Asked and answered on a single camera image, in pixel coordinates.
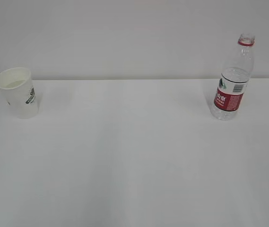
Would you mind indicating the clear Nongfu Spring water bottle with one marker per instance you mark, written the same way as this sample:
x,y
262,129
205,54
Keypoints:
x,y
234,79

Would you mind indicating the white paper cup green logo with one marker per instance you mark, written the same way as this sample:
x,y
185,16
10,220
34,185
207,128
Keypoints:
x,y
17,87

